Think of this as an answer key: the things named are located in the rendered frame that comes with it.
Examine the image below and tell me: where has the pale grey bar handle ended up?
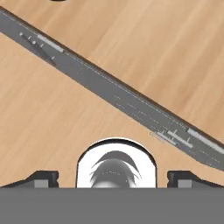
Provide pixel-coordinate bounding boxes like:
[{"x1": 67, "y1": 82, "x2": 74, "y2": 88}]
[
  {"x1": 166, "y1": 129, "x2": 194, "y2": 149},
  {"x1": 186, "y1": 128, "x2": 224, "y2": 156},
  {"x1": 149, "y1": 131, "x2": 177, "y2": 146},
  {"x1": 37, "y1": 33, "x2": 66, "y2": 54}
]

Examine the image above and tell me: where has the white round domed object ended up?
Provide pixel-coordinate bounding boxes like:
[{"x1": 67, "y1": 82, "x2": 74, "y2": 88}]
[{"x1": 75, "y1": 136, "x2": 158, "y2": 189}]

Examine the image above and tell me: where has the thin dark grey handle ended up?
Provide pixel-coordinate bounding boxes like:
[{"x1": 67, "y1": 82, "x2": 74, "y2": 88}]
[{"x1": 18, "y1": 31, "x2": 57, "y2": 66}]

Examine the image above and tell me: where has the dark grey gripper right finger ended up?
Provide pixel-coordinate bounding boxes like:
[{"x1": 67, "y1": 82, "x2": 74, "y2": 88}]
[{"x1": 166, "y1": 170, "x2": 224, "y2": 189}]

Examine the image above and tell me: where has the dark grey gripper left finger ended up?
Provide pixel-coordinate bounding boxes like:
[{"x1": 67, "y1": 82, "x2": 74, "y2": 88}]
[{"x1": 0, "y1": 170, "x2": 60, "y2": 189}]

